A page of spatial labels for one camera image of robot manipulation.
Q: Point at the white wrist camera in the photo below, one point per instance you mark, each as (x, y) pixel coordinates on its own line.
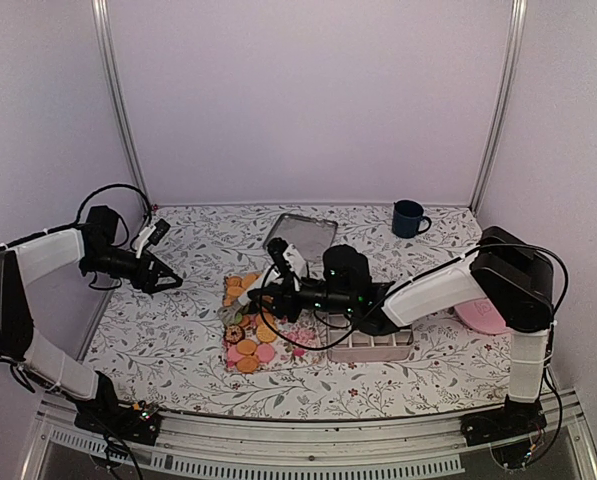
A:
(287, 262)
(149, 236)

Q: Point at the aluminium frame post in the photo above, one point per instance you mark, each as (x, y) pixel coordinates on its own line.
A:
(511, 57)
(102, 25)

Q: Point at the dark blue mug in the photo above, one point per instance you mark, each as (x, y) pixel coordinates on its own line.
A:
(409, 219)

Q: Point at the pink sandwich cookie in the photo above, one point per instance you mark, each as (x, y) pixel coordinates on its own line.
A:
(265, 353)

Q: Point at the silver tin lid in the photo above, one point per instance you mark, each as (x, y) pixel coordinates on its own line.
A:
(311, 236)

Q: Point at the silver white tongs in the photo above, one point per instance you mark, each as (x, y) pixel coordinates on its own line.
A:
(239, 292)

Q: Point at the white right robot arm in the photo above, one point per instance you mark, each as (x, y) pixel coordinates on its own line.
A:
(502, 284)

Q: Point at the floral rectangular tray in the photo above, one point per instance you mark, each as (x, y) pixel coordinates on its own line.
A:
(296, 344)

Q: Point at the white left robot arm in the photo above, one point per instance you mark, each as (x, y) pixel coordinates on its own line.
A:
(37, 358)

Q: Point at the pink plate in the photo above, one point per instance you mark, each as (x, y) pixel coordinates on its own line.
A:
(481, 316)

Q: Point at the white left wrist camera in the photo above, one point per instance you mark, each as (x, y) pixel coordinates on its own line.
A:
(149, 236)

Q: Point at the pink divided cookie tin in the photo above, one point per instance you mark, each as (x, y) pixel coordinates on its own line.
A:
(360, 347)

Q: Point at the front aluminium rail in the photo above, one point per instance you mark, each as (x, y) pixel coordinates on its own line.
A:
(432, 446)

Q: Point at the left aluminium frame post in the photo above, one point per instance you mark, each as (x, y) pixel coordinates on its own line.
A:
(102, 25)

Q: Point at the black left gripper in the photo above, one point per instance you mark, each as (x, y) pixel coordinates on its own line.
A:
(147, 280)

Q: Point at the right aluminium frame post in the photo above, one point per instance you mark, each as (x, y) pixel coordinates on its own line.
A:
(511, 57)

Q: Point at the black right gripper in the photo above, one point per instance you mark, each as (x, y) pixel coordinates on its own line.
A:
(281, 299)

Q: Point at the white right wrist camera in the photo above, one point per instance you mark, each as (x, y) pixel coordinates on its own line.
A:
(287, 262)

